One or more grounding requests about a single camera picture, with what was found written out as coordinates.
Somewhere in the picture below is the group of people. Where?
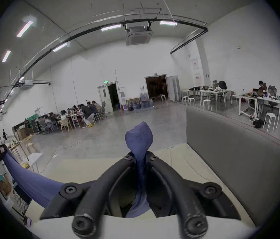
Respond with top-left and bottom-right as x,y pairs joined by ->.
39,100 -> 106,134

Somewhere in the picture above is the small white table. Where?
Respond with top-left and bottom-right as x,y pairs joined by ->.
26,152 -> 43,174

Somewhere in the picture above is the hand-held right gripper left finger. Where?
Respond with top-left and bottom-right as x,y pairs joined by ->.
40,151 -> 140,239

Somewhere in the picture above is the grey padded headboard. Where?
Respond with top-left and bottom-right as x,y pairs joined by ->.
186,107 -> 280,227

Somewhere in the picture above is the grey office chair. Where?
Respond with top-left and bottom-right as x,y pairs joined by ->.
268,85 -> 280,107

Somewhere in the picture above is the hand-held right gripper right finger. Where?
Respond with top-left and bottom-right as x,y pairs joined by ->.
144,151 -> 241,238

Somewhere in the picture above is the cluster of water bottles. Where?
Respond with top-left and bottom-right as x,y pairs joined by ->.
129,92 -> 154,111

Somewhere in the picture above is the long white table with clutter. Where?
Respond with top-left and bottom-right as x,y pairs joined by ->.
180,85 -> 235,107

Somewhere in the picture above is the dark blue shirt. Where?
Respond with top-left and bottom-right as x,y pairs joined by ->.
2,121 -> 153,218

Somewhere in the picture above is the bed with beige sheet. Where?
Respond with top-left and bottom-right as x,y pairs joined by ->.
27,143 -> 257,239

